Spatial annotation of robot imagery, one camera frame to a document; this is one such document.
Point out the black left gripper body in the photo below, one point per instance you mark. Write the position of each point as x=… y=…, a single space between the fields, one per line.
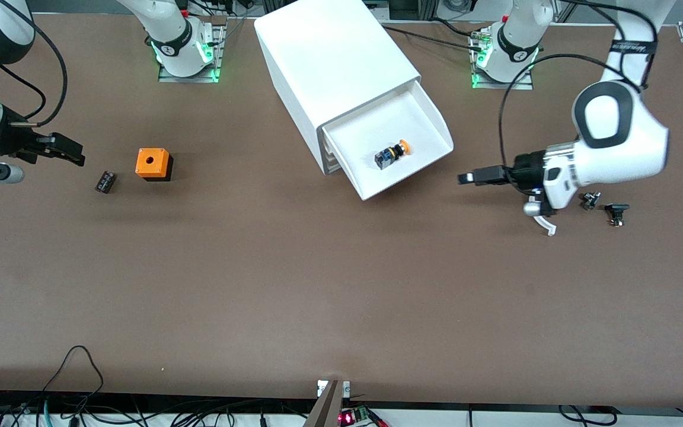
x=526 y=169

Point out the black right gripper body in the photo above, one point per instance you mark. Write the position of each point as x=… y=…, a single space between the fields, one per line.
x=10 y=140

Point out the orange push button switch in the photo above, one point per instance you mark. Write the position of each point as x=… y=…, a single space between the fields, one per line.
x=386 y=159

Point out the white drawer holding button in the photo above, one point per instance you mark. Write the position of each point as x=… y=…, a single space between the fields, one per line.
x=377 y=127

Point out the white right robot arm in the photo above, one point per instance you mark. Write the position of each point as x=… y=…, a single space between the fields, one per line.
x=169 y=29

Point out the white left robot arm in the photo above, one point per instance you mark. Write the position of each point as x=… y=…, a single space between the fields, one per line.
x=620 y=148

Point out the white lowest drawer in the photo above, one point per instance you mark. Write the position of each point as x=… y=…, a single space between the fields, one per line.
x=334 y=168

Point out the white middle drawer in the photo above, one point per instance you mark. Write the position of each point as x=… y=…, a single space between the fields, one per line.
x=331 y=157

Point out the white drawer cabinet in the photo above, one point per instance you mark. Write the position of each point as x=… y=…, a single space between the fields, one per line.
x=329 y=53

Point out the small black contact block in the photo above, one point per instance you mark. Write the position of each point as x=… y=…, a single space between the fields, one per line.
x=105 y=181

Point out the small metal fitting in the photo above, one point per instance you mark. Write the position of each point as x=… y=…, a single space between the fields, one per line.
x=590 y=200

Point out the green circuit board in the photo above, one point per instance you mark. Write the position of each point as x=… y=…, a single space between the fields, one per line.
x=356 y=416

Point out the white semicircular bracket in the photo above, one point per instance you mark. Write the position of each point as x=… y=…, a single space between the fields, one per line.
x=546 y=225

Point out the orange button enclosure box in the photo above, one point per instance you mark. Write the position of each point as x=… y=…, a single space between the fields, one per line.
x=152 y=161

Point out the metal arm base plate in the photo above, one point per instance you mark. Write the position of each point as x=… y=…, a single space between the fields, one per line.
x=218 y=56
x=476 y=80

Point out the black flat-headed switch part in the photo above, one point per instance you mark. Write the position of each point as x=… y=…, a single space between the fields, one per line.
x=616 y=209

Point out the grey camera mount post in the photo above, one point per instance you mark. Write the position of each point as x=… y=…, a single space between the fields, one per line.
x=326 y=406

